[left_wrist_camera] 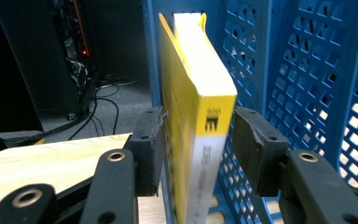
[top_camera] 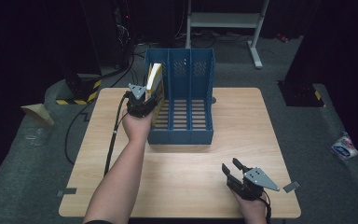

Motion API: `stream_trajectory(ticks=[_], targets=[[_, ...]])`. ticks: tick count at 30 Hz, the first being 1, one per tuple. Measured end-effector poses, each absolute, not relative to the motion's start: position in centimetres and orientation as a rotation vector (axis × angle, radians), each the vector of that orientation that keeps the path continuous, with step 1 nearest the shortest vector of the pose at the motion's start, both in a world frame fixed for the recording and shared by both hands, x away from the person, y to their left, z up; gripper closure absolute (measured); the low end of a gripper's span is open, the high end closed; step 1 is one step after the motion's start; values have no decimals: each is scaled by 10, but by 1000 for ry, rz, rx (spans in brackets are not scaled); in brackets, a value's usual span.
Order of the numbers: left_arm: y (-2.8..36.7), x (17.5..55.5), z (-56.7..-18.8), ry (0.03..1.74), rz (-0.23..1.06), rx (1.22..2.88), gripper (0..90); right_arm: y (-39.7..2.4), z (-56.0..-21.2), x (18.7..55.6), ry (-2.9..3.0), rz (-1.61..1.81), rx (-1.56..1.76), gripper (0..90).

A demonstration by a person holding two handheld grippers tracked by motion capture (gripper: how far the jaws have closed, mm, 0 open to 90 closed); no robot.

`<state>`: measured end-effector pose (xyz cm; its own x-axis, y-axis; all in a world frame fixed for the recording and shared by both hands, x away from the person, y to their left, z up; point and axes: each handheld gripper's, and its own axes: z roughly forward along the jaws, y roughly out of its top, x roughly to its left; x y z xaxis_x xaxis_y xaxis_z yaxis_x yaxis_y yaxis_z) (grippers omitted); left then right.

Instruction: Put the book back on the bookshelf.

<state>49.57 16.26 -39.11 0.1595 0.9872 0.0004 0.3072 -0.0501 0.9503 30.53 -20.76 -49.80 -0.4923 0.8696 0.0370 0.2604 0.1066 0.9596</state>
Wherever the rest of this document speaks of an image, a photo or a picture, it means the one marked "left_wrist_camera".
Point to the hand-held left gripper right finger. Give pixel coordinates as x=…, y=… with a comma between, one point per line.
x=258, y=152

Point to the yellow book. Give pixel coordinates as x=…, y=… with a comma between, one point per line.
x=186, y=102

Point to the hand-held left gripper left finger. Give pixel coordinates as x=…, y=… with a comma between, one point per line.
x=147, y=149

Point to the blue plastic file rack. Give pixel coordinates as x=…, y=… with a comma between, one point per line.
x=307, y=77

